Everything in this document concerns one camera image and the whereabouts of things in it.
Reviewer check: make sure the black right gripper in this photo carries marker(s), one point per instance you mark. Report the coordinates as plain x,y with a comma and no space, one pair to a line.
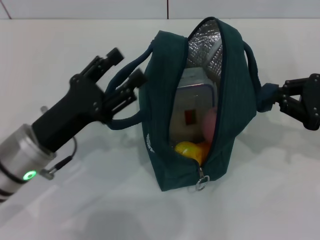
312,105

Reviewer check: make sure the pink toy peach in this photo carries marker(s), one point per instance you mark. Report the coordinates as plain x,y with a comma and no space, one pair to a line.
210,125

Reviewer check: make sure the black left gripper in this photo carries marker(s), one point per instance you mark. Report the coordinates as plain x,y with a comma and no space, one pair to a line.
77,107

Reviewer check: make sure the clear plastic lunch box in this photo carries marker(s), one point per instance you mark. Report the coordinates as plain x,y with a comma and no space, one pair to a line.
190,100

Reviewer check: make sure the dark teal insulated lunch bag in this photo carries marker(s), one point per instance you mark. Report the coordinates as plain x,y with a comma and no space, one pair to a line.
240,87

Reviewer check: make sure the yellow banana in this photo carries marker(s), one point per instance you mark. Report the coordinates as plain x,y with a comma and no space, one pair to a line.
190,150

